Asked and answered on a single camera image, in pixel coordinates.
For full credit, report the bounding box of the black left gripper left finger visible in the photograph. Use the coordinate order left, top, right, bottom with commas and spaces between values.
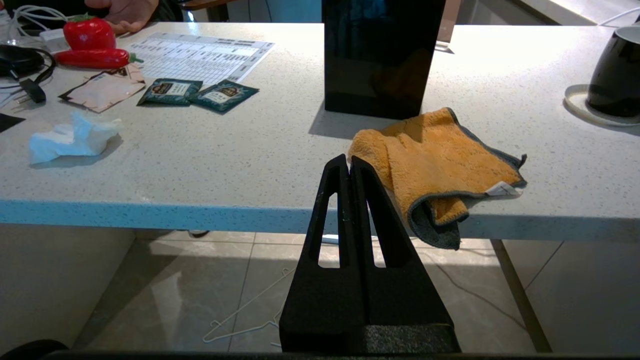
279, 154, 366, 353

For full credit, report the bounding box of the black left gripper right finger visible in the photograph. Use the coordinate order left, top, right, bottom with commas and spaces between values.
350, 155, 453, 326

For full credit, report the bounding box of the green tea sachet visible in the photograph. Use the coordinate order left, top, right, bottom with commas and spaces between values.
137, 78, 204, 107
189, 79, 260, 113

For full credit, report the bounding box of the dark metal table leg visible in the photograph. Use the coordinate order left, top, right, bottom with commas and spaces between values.
489, 239, 553, 354

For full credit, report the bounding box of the orange microfiber cloth grey trim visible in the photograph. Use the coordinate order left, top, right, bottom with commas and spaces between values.
347, 107, 528, 250

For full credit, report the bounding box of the black glossy tissue box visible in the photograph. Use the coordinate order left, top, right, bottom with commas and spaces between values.
321, 0, 446, 120

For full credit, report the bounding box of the white round coaster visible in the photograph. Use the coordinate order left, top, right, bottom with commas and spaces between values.
563, 84, 640, 127

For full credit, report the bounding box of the acrylic table sign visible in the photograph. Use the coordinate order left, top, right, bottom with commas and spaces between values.
434, 0, 463, 55

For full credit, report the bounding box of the printed white paper sheet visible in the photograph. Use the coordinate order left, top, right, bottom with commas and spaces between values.
126, 32, 276, 87

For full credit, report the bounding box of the crumpled white tissue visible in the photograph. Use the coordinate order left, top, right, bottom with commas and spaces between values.
28, 110, 122, 164

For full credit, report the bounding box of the beige torn sachet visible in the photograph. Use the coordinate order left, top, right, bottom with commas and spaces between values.
58, 64, 147, 114

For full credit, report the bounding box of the black mug white inside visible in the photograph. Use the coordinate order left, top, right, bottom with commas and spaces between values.
586, 26, 640, 118

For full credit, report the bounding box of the red toy chili pepper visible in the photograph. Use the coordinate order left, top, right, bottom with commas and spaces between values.
53, 48, 145, 70

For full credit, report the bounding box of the person in black shirt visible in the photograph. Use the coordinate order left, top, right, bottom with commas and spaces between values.
5, 0, 162, 35

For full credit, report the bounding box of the red toy bell pepper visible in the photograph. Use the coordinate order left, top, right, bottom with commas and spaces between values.
63, 14, 117, 52

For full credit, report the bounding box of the black flat pad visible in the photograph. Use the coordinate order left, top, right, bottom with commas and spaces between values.
0, 113, 27, 134

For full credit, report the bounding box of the black power brick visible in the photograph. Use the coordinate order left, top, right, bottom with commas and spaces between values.
0, 45, 46, 79

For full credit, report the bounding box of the clear water bottle red cap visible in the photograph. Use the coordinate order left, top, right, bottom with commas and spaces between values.
0, 0, 15, 46

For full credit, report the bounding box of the white wire hanger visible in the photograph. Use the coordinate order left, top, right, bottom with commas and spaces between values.
202, 267, 296, 349

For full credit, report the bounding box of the white power cable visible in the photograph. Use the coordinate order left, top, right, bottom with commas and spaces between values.
596, 8, 640, 28

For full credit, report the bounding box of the black cable with plug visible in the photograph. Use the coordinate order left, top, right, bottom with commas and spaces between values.
0, 46, 58, 105

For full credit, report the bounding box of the white charger with cable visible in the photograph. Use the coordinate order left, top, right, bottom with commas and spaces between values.
8, 5, 71, 53

